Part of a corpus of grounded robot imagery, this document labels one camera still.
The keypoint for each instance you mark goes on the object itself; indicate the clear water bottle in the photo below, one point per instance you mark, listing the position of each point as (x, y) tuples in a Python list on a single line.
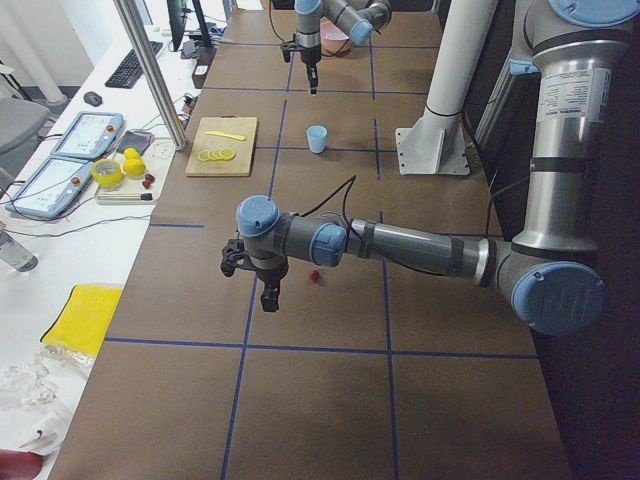
[(15, 254)]

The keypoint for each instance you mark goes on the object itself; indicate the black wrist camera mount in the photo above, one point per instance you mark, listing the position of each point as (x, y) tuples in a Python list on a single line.
[(288, 48), (235, 257)]

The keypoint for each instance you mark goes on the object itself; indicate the pink bowl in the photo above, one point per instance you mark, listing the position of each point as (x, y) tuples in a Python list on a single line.
[(334, 42)]

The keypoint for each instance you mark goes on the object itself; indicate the aluminium frame post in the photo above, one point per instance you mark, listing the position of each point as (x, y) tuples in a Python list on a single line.
[(136, 32)]

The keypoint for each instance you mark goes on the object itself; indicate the whole yellow lemon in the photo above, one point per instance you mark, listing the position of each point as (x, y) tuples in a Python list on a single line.
[(131, 153), (134, 168)]

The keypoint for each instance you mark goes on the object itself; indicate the teach pendant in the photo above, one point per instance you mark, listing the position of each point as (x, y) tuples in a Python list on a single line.
[(52, 188), (90, 135)]

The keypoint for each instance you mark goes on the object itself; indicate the upper teach pendant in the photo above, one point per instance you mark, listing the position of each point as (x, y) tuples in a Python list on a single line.
[(90, 135)]

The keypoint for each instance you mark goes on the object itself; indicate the yellow plastic knife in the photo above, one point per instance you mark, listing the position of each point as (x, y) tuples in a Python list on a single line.
[(222, 134)]

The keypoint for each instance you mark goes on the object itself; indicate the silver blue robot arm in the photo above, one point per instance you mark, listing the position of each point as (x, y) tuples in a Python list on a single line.
[(545, 271), (356, 19)]

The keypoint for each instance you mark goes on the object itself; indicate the light blue paper cup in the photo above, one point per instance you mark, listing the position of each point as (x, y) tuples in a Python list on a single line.
[(316, 138)]

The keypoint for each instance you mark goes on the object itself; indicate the black computer mouse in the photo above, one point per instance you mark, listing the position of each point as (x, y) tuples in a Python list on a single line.
[(93, 99)]

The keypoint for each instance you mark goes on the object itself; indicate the dark notebook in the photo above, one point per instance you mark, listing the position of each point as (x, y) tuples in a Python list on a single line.
[(136, 139)]

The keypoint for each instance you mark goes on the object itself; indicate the black monitor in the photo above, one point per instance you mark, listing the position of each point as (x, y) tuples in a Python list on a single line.
[(178, 12)]

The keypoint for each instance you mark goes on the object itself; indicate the yellow cloth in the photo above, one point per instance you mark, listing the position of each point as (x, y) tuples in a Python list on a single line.
[(82, 324)]

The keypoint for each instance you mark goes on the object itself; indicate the wooden cutting board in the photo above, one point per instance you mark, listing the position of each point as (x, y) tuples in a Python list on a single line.
[(241, 164)]

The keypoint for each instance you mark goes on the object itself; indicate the yellow tape roll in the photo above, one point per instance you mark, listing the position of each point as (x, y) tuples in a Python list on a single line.
[(107, 173)]

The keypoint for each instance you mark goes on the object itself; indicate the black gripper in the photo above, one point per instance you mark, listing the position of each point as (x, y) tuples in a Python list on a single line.
[(270, 274), (309, 55)]

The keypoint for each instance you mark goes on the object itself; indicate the black keyboard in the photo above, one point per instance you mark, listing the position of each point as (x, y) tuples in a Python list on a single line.
[(128, 72)]

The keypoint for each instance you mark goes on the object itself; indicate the spare strawberries on desk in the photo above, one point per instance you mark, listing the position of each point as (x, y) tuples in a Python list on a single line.
[(148, 181)]

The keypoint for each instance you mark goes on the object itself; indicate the white tray on desk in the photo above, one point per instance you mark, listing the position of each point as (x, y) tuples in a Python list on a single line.
[(157, 158)]

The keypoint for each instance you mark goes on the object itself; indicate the lower teach pendant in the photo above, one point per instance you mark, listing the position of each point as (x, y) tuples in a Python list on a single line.
[(52, 188)]

